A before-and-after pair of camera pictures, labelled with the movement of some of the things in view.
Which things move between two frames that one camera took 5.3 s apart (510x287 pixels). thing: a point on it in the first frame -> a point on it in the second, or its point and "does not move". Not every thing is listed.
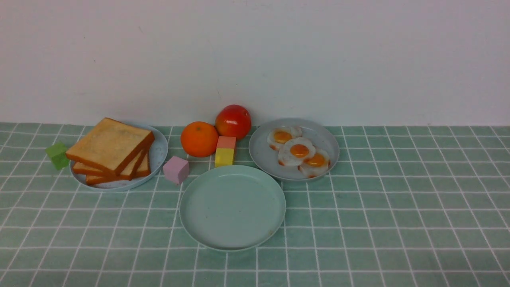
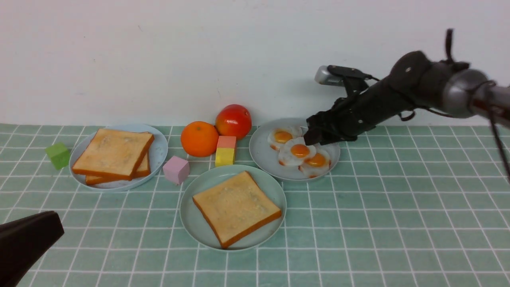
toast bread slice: x=112 y=145 -> x=236 y=208
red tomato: x=233 y=120 does not move
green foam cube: x=59 y=158 does not move
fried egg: x=295 y=151 does not move
